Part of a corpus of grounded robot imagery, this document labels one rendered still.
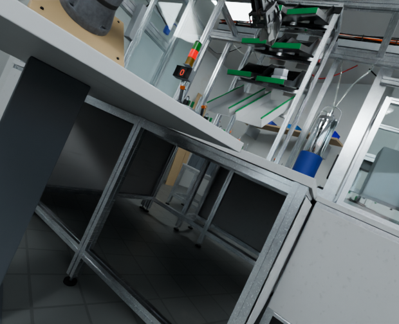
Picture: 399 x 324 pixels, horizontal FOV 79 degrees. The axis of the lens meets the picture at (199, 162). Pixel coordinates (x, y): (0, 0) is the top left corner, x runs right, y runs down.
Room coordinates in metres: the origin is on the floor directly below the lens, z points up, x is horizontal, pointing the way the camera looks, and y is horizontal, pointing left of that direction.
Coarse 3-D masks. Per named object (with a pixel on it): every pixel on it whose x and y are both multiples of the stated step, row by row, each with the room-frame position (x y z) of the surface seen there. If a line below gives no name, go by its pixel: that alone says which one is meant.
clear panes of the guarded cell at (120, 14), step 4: (136, 0) 2.28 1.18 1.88; (140, 0) 2.31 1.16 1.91; (144, 0) 2.35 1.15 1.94; (136, 4) 2.30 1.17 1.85; (120, 8) 2.19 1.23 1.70; (116, 12) 2.17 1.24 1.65; (120, 12) 2.20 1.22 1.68; (124, 12) 2.23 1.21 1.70; (116, 16) 2.18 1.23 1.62; (120, 16) 2.21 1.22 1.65; (124, 16) 2.24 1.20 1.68; (128, 16) 2.27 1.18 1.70; (120, 20) 2.23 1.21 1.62; (124, 20) 2.26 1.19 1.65; (128, 20) 2.29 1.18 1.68; (124, 24) 2.27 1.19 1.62; (128, 24) 2.31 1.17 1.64; (124, 28) 2.29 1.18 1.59; (124, 32) 2.30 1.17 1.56; (124, 40) 2.33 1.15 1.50; (128, 40) 2.37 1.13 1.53; (124, 44) 2.35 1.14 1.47; (128, 44) 2.38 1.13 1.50; (124, 48) 2.36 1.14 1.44; (124, 52) 2.38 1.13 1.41
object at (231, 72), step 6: (246, 66) 1.23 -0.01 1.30; (252, 66) 1.26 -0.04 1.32; (258, 66) 1.30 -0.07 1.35; (264, 66) 1.30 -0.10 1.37; (270, 66) 1.15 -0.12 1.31; (276, 66) 1.19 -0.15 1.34; (228, 72) 1.13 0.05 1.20; (234, 72) 1.11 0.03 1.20; (240, 72) 1.09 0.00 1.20; (246, 72) 1.07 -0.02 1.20; (252, 72) 1.06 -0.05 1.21; (258, 72) 1.32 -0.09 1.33; (264, 72) 1.13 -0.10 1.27; (270, 72) 1.17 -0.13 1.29
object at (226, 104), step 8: (240, 88) 1.24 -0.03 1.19; (264, 88) 1.17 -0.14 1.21; (224, 96) 1.17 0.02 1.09; (232, 96) 1.22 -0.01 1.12; (240, 96) 1.23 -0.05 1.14; (248, 96) 1.10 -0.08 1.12; (256, 96) 1.14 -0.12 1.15; (208, 104) 1.11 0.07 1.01; (216, 104) 1.15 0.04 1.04; (224, 104) 1.16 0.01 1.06; (232, 104) 1.15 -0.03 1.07; (240, 104) 1.07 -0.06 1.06; (216, 112) 1.09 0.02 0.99; (224, 112) 1.08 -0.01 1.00; (232, 112) 1.05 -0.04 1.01
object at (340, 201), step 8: (384, 104) 1.40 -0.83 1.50; (384, 112) 1.39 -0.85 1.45; (376, 120) 1.40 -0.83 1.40; (376, 128) 1.39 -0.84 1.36; (368, 136) 1.40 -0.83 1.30; (368, 144) 1.39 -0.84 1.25; (360, 152) 1.40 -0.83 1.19; (360, 160) 1.39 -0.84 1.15; (352, 168) 1.40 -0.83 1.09; (352, 176) 1.40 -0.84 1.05; (344, 184) 1.42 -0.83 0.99; (344, 192) 1.40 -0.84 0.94; (336, 200) 1.77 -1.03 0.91; (352, 208) 1.36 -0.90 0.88; (368, 216) 1.32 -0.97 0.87; (376, 216) 1.31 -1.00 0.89; (392, 224) 1.27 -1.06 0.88
